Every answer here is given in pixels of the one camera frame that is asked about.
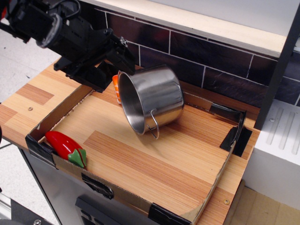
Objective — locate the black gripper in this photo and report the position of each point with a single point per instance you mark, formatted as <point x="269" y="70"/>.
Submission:
<point x="81" y="48"/>

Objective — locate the wooden shelf board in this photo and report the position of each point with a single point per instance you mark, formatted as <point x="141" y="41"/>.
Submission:
<point x="241" y="36"/>

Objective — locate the cardboard fence with black tape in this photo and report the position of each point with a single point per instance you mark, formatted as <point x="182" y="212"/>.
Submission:
<point x="188" y="176"/>

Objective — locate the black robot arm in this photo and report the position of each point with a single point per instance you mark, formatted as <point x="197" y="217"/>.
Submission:
<point x="32" y="19"/>

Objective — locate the dark grey vertical post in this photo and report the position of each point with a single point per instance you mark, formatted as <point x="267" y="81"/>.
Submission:
<point x="278" y="74"/>

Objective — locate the stainless steel pot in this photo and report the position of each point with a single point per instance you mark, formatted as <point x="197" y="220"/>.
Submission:
<point x="151" y="98"/>

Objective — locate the white dish drying rack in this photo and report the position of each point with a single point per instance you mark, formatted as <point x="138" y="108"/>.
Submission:
<point x="274" y="166"/>

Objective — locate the red toy chili pepper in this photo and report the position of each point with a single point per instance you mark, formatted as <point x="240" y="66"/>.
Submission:
<point x="67" y="148"/>

